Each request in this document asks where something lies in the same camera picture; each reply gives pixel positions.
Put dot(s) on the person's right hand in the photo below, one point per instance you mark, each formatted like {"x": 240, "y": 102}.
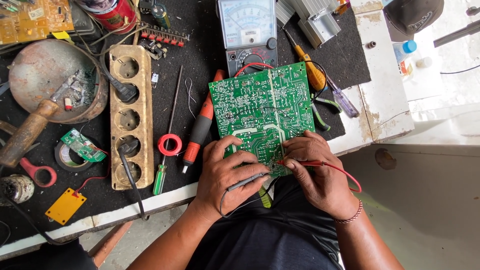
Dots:
{"x": 322, "y": 176}

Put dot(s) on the person's left hand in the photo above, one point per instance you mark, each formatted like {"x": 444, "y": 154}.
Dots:
{"x": 219, "y": 180}

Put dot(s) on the red multimeter probe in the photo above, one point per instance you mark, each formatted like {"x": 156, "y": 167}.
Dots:
{"x": 311, "y": 163}

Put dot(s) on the black multimeter probe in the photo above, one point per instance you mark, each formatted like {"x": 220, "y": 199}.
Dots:
{"x": 245, "y": 181}

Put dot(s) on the large green circuit board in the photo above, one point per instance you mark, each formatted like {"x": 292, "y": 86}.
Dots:
{"x": 258, "y": 108}

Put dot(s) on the red tape roll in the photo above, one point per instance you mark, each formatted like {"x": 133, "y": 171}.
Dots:
{"x": 169, "y": 144}

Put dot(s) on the person's dark clothing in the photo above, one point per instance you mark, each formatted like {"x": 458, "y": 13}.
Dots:
{"x": 270, "y": 232}

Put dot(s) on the black power plug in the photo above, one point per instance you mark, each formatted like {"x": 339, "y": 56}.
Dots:
{"x": 123, "y": 90}
{"x": 129, "y": 157}

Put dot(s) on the black work mat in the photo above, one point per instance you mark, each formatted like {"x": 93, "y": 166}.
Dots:
{"x": 180, "y": 93}

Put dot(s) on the beige power strip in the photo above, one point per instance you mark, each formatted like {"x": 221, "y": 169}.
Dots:
{"x": 131, "y": 116}

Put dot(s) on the small green circuit board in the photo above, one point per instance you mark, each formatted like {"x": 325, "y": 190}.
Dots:
{"x": 83, "y": 145}

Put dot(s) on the analog multimeter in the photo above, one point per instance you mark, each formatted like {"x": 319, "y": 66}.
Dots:
{"x": 248, "y": 33}

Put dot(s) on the plastic bottle with blue cap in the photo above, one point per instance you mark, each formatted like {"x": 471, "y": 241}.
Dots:
{"x": 404, "y": 50}

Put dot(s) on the red terminal strip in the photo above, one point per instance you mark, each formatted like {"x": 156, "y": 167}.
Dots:
{"x": 164, "y": 36}

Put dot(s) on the yellow rectangular board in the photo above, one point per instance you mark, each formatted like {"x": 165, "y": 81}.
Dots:
{"x": 65, "y": 206}

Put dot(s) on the black electrical tape roll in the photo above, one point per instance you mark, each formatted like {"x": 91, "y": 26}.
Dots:
{"x": 63, "y": 157}

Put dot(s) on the aluminium heat sink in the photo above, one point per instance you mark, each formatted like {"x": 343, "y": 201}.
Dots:
{"x": 313, "y": 18}

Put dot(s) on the green capacitor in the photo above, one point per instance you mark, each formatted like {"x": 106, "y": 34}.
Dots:
{"x": 160, "y": 14}

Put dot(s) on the dark cap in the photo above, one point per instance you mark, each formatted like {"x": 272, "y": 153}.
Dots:
{"x": 412, "y": 15}

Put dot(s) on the red cylindrical can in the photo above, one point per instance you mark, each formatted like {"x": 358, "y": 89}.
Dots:
{"x": 108, "y": 13}

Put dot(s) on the rusty metal bowl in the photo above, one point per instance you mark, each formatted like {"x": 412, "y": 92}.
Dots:
{"x": 48, "y": 75}

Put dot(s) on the dusty round metal part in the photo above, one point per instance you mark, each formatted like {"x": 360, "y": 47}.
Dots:
{"x": 15, "y": 188}

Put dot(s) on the orange circuit board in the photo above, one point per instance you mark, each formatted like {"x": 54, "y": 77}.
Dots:
{"x": 33, "y": 18}

